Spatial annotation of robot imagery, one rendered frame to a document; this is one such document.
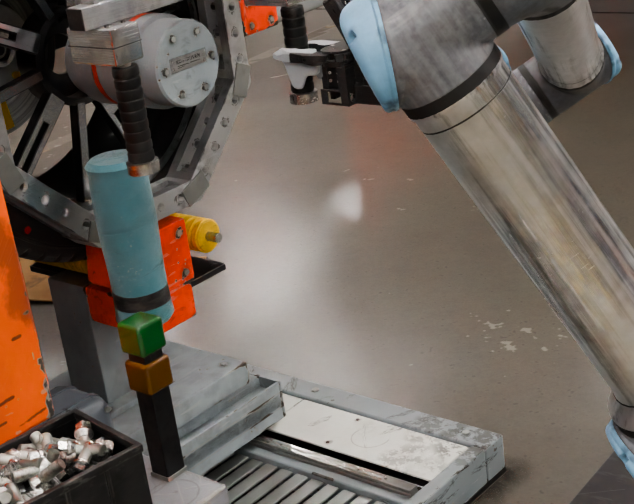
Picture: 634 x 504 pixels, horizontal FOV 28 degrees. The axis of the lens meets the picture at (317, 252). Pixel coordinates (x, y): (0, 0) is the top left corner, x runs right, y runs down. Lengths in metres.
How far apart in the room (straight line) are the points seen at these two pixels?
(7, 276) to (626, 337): 0.71
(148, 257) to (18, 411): 0.38
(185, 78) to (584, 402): 1.10
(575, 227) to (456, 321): 1.57
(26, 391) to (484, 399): 1.22
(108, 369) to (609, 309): 1.09
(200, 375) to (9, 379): 0.80
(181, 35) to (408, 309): 1.31
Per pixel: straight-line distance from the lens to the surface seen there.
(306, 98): 1.92
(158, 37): 1.81
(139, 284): 1.86
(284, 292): 3.15
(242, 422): 2.30
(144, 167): 1.70
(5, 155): 1.82
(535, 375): 2.63
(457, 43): 1.25
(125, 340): 1.48
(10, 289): 1.53
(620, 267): 1.37
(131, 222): 1.83
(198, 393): 2.24
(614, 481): 1.74
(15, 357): 1.55
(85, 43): 1.69
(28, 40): 1.97
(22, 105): 2.29
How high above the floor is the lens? 1.25
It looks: 22 degrees down
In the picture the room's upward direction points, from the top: 8 degrees counter-clockwise
